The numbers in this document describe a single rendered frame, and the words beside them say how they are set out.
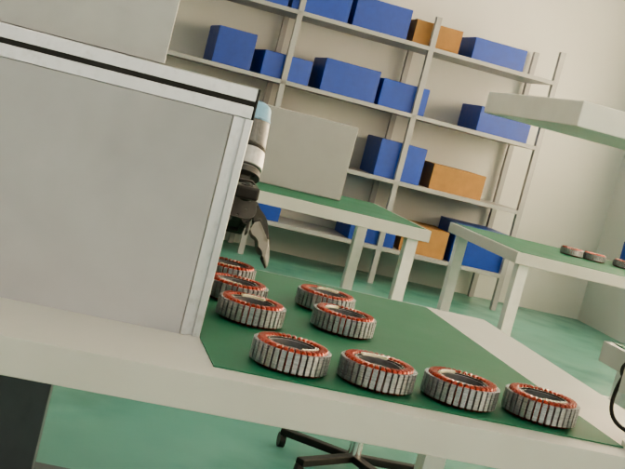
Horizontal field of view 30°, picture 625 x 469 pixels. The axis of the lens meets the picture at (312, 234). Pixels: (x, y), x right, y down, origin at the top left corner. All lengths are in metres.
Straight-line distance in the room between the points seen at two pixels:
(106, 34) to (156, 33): 0.07
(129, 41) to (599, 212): 8.36
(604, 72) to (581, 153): 0.67
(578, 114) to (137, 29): 0.61
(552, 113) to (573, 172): 8.07
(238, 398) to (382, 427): 0.20
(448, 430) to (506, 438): 0.08
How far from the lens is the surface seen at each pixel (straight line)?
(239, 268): 2.20
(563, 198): 9.70
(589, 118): 1.58
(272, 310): 1.86
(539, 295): 9.76
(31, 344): 1.47
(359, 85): 8.50
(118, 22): 1.66
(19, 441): 2.92
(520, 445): 1.64
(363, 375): 1.62
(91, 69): 1.64
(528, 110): 1.73
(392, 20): 8.56
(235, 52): 8.32
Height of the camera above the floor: 1.10
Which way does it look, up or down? 6 degrees down
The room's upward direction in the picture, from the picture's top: 14 degrees clockwise
